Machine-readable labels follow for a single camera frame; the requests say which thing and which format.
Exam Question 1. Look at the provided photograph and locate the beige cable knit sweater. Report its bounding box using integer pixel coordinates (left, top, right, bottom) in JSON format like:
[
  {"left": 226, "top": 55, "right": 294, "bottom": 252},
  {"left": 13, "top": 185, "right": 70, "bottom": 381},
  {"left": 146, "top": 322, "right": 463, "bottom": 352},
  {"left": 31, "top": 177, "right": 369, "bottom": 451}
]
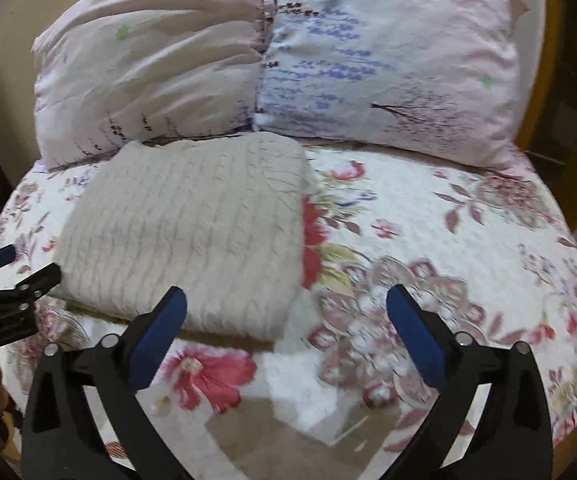
[{"left": 54, "top": 132, "right": 310, "bottom": 341}]

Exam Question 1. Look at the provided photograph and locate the pink floral left pillow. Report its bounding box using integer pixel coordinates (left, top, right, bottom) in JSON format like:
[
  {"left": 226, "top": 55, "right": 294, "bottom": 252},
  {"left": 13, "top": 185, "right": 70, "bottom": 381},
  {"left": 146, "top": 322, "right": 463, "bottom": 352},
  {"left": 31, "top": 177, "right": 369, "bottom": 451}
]
[{"left": 32, "top": 0, "right": 264, "bottom": 169}]

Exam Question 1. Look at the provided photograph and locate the blue pink tree pillow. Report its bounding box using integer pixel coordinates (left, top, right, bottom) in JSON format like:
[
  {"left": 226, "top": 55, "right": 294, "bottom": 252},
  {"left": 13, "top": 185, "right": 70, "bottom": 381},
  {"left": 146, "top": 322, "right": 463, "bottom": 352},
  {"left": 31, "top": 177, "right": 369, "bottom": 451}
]
[{"left": 255, "top": 0, "right": 521, "bottom": 170}]

